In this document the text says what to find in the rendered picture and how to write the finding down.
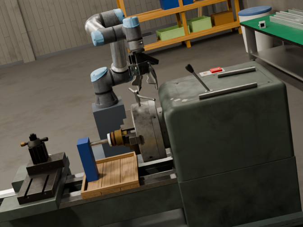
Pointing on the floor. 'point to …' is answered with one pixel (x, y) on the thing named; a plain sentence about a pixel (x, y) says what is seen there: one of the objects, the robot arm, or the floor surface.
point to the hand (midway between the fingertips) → (149, 89)
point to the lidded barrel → (251, 13)
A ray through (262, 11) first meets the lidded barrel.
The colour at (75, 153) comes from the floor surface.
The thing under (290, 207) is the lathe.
